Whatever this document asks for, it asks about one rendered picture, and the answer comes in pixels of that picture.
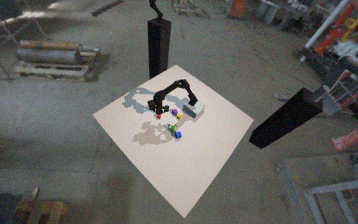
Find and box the blue cube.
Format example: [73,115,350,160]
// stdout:
[175,131,181,139]

